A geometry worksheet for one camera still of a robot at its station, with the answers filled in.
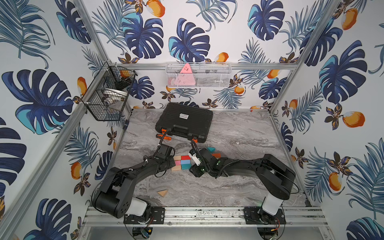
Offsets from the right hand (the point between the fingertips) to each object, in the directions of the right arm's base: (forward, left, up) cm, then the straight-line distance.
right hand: (193, 166), depth 89 cm
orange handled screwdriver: (+22, +20, 0) cm, 30 cm away
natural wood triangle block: (-15, +16, 0) cm, 22 cm away
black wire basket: (+26, +48, +31) cm, 63 cm away
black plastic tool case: (+33, +5, +5) cm, 34 cm away
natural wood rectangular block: (+7, +10, -2) cm, 12 cm away
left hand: (+4, +13, 0) cm, 14 cm away
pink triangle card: (+42, +4, +34) cm, 54 cm away
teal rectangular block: (0, +4, 0) cm, 4 cm away
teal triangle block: (+12, -12, 0) cm, 17 cm away
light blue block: (+4, +5, 0) cm, 6 cm away
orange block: (+10, -16, -4) cm, 19 cm away
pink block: (+3, +9, -1) cm, 10 cm away
